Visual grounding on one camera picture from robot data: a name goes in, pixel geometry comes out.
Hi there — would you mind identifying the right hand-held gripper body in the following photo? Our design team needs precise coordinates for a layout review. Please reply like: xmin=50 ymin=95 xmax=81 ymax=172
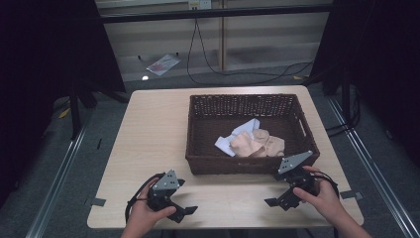
xmin=276 ymin=150 xmax=321 ymax=211

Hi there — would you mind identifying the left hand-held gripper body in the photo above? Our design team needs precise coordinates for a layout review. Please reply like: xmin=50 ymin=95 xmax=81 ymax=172
xmin=147 ymin=169 xmax=181 ymax=213

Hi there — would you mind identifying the person's left hand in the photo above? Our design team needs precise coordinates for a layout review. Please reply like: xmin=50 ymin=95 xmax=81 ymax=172
xmin=125 ymin=178 xmax=178 ymax=233

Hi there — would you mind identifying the person's right hand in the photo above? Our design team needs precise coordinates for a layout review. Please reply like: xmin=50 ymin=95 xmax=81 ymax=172
xmin=292 ymin=165 xmax=347 ymax=226

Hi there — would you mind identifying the beige cloth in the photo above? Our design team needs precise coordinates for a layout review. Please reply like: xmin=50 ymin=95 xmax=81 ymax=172
xmin=229 ymin=128 xmax=286 ymax=159

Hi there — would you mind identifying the grey tape piece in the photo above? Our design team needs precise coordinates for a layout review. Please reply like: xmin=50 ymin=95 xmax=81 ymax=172
xmin=89 ymin=196 xmax=107 ymax=208
xmin=339 ymin=189 xmax=365 ymax=200

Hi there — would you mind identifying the brown wicker basket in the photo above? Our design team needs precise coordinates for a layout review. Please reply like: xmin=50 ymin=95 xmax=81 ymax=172
xmin=184 ymin=93 xmax=321 ymax=176

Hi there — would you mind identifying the white cloth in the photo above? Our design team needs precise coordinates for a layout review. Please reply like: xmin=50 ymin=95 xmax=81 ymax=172
xmin=214 ymin=117 xmax=262 ymax=158

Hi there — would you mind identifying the black stand leg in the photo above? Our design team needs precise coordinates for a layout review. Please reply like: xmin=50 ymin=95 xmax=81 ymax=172
xmin=67 ymin=83 xmax=83 ymax=141
xmin=341 ymin=70 xmax=352 ymax=128

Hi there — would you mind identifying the white and red paper sheet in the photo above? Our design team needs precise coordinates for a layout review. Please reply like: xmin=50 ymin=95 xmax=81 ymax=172
xmin=146 ymin=54 xmax=182 ymax=77

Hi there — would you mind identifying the dark curtain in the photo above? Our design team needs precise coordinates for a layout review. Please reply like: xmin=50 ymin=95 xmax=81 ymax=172
xmin=0 ymin=0 xmax=127 ymax=209
xmin=308 ymin=0 xmax=420 ymax=170

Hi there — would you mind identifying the black horizontal bar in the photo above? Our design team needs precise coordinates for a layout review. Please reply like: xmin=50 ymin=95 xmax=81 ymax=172
xmin=98 ymin=3 xmax=334 ymax=24

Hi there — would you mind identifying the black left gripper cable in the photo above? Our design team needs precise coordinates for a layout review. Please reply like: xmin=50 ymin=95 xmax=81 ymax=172
xmin=124 ymin=172 xmax=166 ymax=224

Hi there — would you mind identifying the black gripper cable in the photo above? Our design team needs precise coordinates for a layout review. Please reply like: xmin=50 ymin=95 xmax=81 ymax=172
xmin=124 ymin=172 xmax=166 ymax=224
xmin=309 ymin=171 xmax=341 ymax=200

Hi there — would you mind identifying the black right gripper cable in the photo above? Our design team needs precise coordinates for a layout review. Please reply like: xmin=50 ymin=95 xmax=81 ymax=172
xmin=309 ymin=171 xmax=341 ymax=200

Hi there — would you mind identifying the metal floor rail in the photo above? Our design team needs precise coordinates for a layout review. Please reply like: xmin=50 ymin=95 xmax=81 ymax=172
xmin=25 ymin=123 xmax=92 ymax=238
xmin=326 ymin=96 xmax=420 ymax=238

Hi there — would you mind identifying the bundle of black cables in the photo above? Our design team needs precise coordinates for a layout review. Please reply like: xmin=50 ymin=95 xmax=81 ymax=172
xmin=324 ymin=83 xmax=362 ymax=139

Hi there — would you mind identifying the long black floor cable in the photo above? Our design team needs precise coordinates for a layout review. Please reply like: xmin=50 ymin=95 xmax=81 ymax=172
xmin=185 ymin=18 xmax=315 ymax=86

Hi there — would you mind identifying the white wall socket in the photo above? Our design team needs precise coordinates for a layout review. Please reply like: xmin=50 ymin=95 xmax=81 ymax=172
xmin=188 ymin=0 xmax=213 ymax=11

